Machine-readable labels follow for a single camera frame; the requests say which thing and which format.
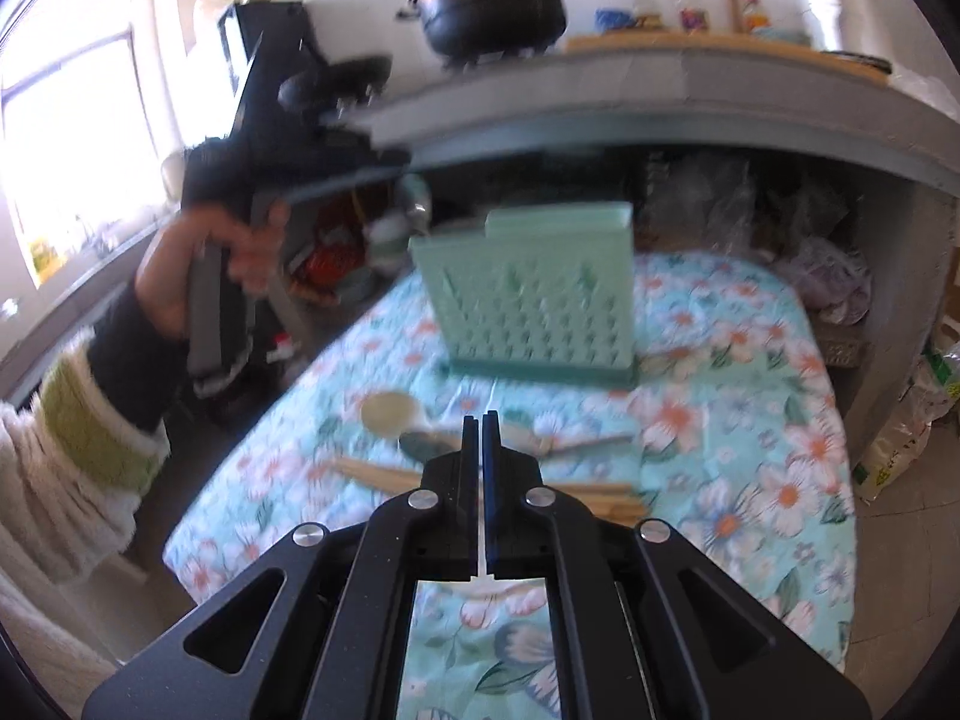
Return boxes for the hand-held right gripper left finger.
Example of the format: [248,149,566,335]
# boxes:
[82,414,481,720]

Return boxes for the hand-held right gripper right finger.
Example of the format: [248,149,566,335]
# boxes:
[482,411,875,720]

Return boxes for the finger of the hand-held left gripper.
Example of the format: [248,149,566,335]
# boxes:
[300,116,413,205]

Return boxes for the dark metal spoon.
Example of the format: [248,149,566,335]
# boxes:
[400,431,632,464]

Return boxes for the cream plastic spoon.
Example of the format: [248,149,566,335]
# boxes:
[360,390,466,442]

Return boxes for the green star-pattern utensil holder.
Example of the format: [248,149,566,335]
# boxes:
[409,202,640,391]

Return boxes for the person's left forearm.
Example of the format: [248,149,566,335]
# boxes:
[0,289,192,698]

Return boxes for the person's left hand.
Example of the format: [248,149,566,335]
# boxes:
[135,201,291,336]

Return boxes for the metal canister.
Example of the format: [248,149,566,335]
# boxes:
[397,172,434,241]

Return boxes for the black wok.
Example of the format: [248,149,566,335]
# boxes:
[277,56,392,112]

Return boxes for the red snack packet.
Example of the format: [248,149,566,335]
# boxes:
[289,240,361,301]

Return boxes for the black appliance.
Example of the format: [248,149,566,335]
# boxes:
[217,1,316,95]

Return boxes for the bright window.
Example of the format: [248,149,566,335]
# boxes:
[0,0,177,290]

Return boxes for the gas stove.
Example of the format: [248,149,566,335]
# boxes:
[431,37,560,74]

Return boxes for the black stockpot with steel lid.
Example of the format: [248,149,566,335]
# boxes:
[396,0,584,61]

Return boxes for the floral turquoise blanket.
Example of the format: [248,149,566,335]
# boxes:
[163,251,857,720]

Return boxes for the wooden cutting board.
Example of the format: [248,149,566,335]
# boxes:
[562,30,893,76]

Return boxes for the clear plastic bags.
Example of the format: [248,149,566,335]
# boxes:
[645,154,788,256]

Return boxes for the perforated plastic basket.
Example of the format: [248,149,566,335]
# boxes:
[821,337,871,368]

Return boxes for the pinkish plastic bag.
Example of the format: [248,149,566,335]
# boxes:
[776,236,875,327]

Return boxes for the printed white sack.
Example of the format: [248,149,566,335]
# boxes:
[855,345,960,507]

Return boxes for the white air fryer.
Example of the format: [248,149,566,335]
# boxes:
[787,0,875,53]

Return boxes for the black round plate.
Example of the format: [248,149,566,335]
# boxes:
[821,51,893,74]

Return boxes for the crinkled plastic bag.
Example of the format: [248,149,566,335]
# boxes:
[885,71,960,136]

